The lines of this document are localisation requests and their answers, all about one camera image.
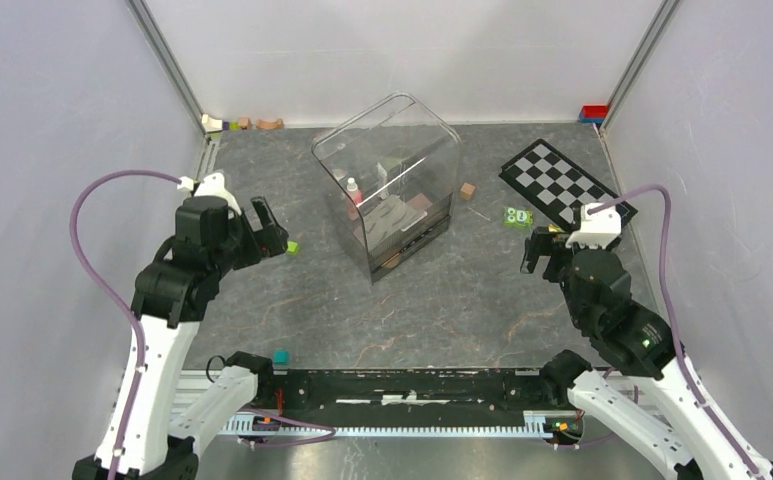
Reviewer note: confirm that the eyebrow stencil card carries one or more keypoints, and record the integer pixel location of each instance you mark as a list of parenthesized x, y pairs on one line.
[(391, 217)]

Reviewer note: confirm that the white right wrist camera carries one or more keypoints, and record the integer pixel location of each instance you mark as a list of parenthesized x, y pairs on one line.
[(594, 230)]

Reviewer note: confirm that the clear acrylic drawer organizer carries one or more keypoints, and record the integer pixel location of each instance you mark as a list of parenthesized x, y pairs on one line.
[(423, 154)]

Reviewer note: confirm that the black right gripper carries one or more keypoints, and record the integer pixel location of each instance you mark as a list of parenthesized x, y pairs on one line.
[(555, 247)]

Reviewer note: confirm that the red blue blocks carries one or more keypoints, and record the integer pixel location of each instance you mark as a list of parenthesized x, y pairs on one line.
[(594, 114)]

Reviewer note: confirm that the white cosmetic tube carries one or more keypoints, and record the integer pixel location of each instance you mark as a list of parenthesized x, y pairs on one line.
[(383, 181)]

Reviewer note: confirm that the wooden cube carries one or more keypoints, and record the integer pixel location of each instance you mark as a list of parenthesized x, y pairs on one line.
[(467, 191)]

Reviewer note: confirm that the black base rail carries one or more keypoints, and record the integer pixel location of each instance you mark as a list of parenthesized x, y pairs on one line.
[(445, 398)]

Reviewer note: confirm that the pink spray bottle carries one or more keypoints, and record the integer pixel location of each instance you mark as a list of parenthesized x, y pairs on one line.
[(355, 198)]

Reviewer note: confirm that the black white checkerboard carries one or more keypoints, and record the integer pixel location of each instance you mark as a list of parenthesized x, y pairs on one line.
[(552, 183)]

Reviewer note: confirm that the teal cube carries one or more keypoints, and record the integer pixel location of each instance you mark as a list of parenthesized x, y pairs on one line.
[(281, 359)]

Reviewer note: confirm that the green owl card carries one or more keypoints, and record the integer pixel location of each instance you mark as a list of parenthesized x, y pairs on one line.
[(517, 218)]

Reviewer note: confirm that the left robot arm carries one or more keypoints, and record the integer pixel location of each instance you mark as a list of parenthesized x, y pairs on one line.
[(171, 296)]

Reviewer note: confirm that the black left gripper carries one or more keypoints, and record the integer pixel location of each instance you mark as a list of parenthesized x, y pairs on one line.
[(273, 237)]

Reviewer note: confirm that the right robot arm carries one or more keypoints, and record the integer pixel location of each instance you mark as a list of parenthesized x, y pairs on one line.
[(685, 435)]

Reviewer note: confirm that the aluminium frame rail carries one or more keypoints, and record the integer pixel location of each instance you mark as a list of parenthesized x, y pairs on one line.
[(165, 55)]

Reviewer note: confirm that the small wooden toy blocks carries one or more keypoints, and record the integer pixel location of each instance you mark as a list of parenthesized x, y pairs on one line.
[(213, 125)]

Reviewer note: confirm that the pink compact case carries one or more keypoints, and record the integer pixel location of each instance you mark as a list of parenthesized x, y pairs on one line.
[(419, 202)]

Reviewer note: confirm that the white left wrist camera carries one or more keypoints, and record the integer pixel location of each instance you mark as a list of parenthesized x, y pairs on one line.
[(214, 184)]

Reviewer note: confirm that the round peach powder puff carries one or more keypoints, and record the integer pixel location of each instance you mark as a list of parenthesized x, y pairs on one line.
[(392, 262)]

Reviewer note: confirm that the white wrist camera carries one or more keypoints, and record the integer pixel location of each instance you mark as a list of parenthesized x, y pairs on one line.
[(594, 230), (214, 184)]

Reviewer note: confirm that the lime green cube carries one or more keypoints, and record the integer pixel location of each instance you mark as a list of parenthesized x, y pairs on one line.
[(292, 248)]

